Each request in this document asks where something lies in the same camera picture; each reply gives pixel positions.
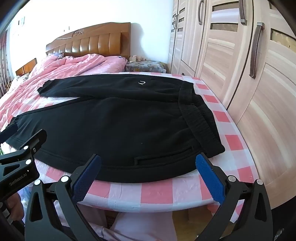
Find pink checkered bed sheet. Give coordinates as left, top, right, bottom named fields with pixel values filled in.
left=0, top=71, right=261, bottom=212

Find brown wooden headboard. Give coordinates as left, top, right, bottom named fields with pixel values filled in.
left=46, top=22, right=131, bottom=59

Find light wood wardrobe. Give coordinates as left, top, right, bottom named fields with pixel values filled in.
left=168, top=1, right=295, bottom=208

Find person's left hand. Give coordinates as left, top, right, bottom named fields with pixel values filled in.
left=6, top=193, right=24, bottom=221

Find pink quilt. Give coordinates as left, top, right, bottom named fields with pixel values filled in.
left=1, top=54, right=127, bottom=127

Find black pants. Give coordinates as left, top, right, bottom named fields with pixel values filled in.
left=7, top=74, right=225, bottom=183

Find maroon patterned curtain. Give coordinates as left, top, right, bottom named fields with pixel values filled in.
left=0, top=31, right=11, bottom=97

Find far wooden nightstand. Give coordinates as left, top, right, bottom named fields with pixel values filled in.
left=16, top=58, right=37, bottom=76

